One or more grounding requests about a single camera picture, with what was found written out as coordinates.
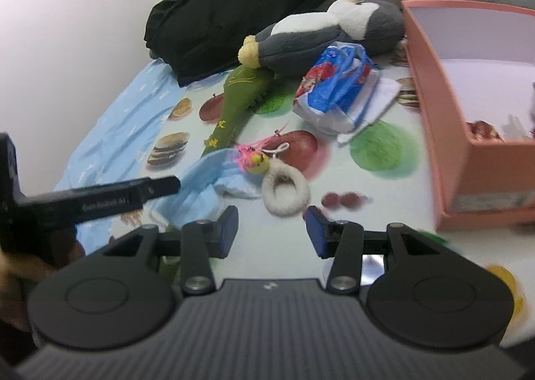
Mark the grey penguin plush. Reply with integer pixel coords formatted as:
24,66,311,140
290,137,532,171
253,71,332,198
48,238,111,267
238,0,405,80

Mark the blue face mask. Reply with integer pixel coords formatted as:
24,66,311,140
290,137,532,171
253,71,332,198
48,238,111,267
148,148,264,234

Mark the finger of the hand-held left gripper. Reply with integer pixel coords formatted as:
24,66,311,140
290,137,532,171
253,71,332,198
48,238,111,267
125,176,182,210

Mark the light blue bed sheet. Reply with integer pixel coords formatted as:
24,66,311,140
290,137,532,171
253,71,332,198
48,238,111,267
54,58,235,239

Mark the pink cardboard box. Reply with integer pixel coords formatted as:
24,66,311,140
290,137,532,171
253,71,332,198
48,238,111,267
400,0,535,222

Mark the clear plastic wrapper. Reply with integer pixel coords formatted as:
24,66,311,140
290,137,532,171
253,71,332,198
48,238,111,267
501,112,529,141

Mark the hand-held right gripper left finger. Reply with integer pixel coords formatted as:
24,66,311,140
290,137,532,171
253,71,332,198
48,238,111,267
102,205,240,296

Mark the blue printed plastic bag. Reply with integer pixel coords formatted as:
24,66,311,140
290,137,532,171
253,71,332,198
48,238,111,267
293,41,379,134

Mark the white fuzzy ring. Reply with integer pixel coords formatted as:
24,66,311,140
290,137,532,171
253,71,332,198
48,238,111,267
261,166,312,217

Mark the red foil packet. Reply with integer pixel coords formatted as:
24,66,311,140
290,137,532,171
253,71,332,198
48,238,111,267
467,120,504,142

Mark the fruit print plastic mat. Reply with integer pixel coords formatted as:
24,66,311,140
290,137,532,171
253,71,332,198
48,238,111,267
109,41,535,347

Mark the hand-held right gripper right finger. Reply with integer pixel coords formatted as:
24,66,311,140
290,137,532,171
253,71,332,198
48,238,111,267
305,205,447,295

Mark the green plush toy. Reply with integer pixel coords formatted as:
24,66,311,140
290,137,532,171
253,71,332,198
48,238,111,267
161,66,277,285

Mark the person's left hand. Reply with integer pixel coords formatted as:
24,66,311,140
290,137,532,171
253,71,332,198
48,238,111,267
0,254,56,283

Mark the pink tassel toy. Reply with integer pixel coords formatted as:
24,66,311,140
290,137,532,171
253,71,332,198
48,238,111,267
235,123,290,176

